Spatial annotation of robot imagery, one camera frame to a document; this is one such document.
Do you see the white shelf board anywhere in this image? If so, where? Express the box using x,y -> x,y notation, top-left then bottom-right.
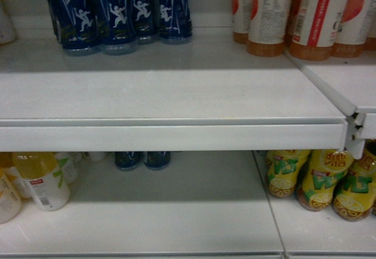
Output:
1,36 -> 364,158

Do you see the orange juice bottle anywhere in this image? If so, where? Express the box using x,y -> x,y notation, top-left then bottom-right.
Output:
289,0 -> 347,61
231,0 -> 253,44
331,0 -> 375,58
247,0 -> 291,57

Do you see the yellow lemon tea bottle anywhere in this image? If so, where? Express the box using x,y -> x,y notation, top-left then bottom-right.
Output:
266,150 -> 311,199

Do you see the middle lemon tea bottle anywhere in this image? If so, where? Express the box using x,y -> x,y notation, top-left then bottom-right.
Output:
296,149 -> 354,212

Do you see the yellow cap white bottle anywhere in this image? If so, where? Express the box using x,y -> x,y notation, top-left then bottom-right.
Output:
12,152 -> 70,211

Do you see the blue sport drink bottle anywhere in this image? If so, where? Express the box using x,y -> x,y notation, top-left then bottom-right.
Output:
47,0 -> 99,56

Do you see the right lemon tea bottle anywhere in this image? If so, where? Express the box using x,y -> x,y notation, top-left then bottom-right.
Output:
333,142 -> 375,221

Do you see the lower left white bottle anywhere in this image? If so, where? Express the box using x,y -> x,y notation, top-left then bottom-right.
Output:
0,169 -> 22,224

